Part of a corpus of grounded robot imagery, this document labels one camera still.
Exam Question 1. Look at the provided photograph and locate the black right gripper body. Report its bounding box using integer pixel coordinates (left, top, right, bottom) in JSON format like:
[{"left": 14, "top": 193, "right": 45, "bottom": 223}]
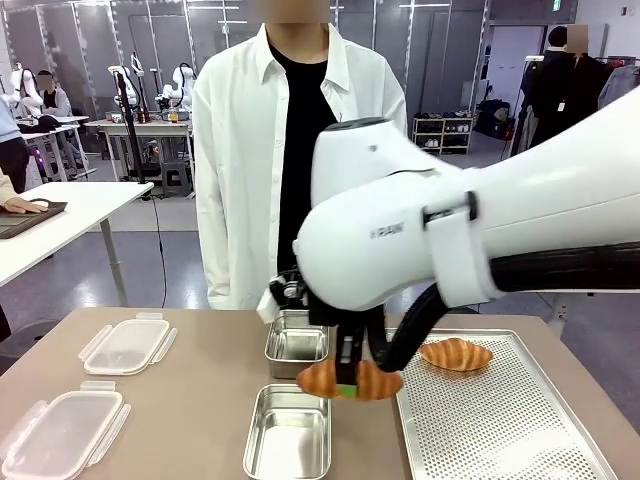
[{"left": 307, "top": 293, "right": 387, "bottom": 351}]

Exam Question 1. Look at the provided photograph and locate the golden brown croissant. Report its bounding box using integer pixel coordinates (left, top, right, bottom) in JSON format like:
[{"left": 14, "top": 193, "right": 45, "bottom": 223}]
[
  {"left": 296, "top": 359, "right": 405, "bottom": 402},
  {"left": 418, "top": 337, "right": 494, "bottom": 373}
]

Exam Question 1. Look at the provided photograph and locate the beige sleeved forearm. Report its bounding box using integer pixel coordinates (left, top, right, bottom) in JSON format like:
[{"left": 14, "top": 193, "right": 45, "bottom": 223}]
[{"left": 0, "top": 165, "right": 14, "bottom": 210}]

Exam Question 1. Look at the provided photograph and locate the stainless steel rectangular container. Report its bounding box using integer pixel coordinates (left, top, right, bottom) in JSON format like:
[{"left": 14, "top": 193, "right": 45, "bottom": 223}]
[
  {"left": 242, "top": 383, "right": 333, "bottom": 480},
  {"left": 263, "top": 308, "right": 332, "bottom": 380}
]

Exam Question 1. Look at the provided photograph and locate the clear plastic container lid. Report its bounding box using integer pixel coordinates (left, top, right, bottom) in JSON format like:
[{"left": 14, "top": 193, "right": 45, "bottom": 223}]
[
  {"left": 78, "top": 312, "right": 179, "bottom": 377},
  {"left": 0, "top": 380, "right": 133, "bottom": 480}
]

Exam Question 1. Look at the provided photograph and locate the bystander hand on tray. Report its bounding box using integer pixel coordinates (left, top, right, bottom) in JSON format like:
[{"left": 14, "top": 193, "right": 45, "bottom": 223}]
[{"left": 0, "top": 197, "right": 50, "bottom": 216}]

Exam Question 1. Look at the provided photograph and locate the perforated metal baking tray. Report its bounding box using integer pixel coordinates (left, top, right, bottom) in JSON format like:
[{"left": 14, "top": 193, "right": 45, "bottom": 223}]
[{"left": 383, "top": 327, "right": 620, "bottom": 480}]

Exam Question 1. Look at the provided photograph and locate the person in white shirt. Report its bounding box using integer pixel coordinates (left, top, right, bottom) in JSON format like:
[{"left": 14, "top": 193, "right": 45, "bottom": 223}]
[{"left": 191, "top": 0, "right": 409, "bottom": 312}]

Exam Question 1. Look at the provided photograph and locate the wooden shoe rack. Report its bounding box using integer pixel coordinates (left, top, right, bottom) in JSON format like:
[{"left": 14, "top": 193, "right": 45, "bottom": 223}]
[{"left": 411, "top": 114, "right": 475, "bottom": 157}]

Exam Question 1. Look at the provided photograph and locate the grey plastic stool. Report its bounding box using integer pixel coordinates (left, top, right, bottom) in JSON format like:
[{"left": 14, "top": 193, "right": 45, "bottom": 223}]
[{"left": 158, "top": 158, "right": 195, "bottom": 200}]

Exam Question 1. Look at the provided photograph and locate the black bag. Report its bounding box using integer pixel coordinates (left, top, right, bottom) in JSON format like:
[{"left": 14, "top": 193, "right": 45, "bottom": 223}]
[{"left": 476, "top": 98, "right": 512, "bottom": 140}]

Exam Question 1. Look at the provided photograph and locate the background work table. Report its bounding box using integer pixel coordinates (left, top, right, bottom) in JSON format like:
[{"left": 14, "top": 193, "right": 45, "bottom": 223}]
[{"left": 97, "top": 110, "right": 195, "bottom": 182}]

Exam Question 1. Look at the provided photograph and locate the black tripod stand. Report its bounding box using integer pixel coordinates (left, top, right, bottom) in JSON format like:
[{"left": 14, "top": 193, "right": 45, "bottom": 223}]
[{"left": 112, "top": 68, "right": 149, "bottom": 185}]

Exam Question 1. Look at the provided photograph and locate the white side table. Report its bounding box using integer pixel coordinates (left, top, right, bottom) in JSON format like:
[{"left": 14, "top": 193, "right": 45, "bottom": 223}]
[{"left": 0, "top": 180, "right": 156, "bottom": 307}]

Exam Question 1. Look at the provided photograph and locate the standing person in black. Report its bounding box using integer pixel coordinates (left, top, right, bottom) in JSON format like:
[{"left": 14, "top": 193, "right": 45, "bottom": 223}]
[{"left": 528, "top": 24, "right": 622, "bottom": 149}]

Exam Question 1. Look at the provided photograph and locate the dark brown flat tray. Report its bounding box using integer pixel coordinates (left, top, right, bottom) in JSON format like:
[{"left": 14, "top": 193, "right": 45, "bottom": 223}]
[{"left": 0, "top": 200, "right": 69, "bottom": 241}]

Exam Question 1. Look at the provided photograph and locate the clothes rack with garments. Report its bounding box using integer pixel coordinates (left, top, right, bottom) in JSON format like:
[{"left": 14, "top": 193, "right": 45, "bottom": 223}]
[{"left": 597, "top": 54, "right": 640, "bottom": 112}]

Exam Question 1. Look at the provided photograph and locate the seated person in grey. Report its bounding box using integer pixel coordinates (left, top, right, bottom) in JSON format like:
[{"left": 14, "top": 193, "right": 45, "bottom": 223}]
[{"left": 28, "top": 69, "right": 77, "bottom": 174}]

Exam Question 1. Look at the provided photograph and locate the person in blue top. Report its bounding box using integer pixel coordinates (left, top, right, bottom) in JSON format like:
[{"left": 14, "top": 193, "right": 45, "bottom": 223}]
[{"left": 0, "top": 93, "right": 30, "bottom": 195}]

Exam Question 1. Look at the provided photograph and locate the black robot cable hose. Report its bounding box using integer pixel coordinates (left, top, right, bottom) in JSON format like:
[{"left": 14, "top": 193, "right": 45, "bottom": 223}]
[{"left": 372, "top": 283, "right": 447, "bottom": 374}]

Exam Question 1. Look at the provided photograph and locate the wrist camera with white box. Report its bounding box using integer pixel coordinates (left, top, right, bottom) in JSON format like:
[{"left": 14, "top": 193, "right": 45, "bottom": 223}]
[{"left": 256, "top": 269, "right": 310, "bottom": 325}]

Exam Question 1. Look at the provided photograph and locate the black floor cable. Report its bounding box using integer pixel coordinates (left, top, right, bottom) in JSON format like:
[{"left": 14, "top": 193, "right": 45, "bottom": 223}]
[{"left": 139, "top": 192, "right": 168, "bottom": 307}]

